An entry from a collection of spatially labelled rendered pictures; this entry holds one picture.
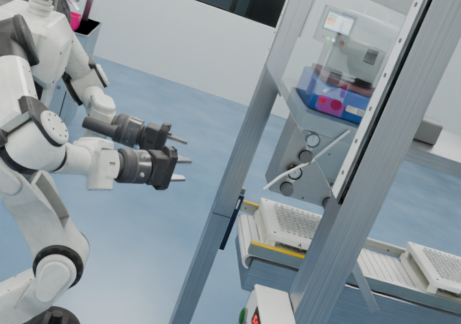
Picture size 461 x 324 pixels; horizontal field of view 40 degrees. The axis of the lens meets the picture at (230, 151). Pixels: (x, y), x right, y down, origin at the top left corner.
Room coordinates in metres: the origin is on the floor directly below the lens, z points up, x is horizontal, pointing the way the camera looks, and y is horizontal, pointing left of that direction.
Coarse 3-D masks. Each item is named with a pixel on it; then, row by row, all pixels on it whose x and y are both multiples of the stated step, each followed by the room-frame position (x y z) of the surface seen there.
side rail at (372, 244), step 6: (246, 204) 1.84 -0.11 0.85; (240, 210) 1.84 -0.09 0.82; (246, 210) 1.84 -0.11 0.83; (252, 210) 1.85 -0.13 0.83; (366, 240) 1.91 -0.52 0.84; (372, 240) 1.92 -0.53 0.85; (378, 240) 1.93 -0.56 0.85; (366, 246) 1.91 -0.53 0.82; (372, 246) 1.92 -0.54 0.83; (378, 246) 1.92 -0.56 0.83; (384, 246) 1.92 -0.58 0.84; (390, 246) 1.93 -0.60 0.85; (396, 246) 1.94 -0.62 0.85; (384, 252) 1.93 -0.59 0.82; (390, 252) 1.93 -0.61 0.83; (396, 252) 1.93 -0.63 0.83; (402, 252) 1.94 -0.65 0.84
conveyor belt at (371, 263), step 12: (240, 216) 1.83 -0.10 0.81; (252, 216) 1.84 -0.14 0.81; (240, 228) 1.75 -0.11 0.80; (252, 228) 1.76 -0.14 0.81; (240, 240) 1.69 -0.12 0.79; (252, 240) 1.67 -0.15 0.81; (360, 252) 1.87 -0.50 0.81; (372, 252) 1.91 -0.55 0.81; (360, 264) 1.78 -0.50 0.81; (372, 264) 1.81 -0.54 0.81; (384, 264) 1.85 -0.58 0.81; (396, 264) 1.88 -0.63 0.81; (384, 276) 1.76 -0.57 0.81; (396, 276) 1.79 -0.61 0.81; (408, 276) 1.82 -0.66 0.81; (372, 288) 1.66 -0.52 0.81; (456, 312) 1.70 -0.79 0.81
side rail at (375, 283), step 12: (252, 252) 1.57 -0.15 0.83; (264, 252) 1.58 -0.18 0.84; (276, 252) 1.59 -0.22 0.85; (288, 264) 1.59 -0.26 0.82; (300, 264) 1.60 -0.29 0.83; (372, 276) 1.65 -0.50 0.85; (384, 288) 1.64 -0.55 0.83; (396, 288) 1.65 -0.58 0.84; (408, 288) 1.66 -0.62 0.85; (420, 300) 1.66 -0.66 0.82; (432, 300) 1.67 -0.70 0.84; (444, 300) 1.68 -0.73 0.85; (456, 300) 1.70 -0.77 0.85
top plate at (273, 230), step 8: (264, 200) 1.82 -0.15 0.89; (264, 208) 1.76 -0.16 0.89; (272, 208) 1.78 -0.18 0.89; (296, 208) 1.86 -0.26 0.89; (264, 216) 1.72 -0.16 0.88; (272, 216) 1.72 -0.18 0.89; (320, 216) 1.86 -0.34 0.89; (272, 224) 1.66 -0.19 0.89; (304, 224) 1.75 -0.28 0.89; (272, 232) 1.61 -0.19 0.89; (280, 232) 1.63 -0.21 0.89; (312, 232) 1.71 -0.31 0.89; (280, 240) 1.61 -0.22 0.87; (288, 240) 1.61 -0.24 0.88; (296, 240) 1.62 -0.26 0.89; (304, 240) 1.64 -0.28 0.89; (304, 248) 1.62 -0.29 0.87
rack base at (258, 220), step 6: (258, 216) 1.79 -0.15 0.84; (258, 222) 1.76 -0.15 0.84; (258, 228) 1.73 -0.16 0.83; (264, 228) 1.73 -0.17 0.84; (264, 234) 1.68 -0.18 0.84; (264, 240) 1.64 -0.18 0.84; (276, 246) 1.63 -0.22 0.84; (282, 246) 1.65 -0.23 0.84; (294, 252) 1.64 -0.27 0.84; (300, 252) 1.65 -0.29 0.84
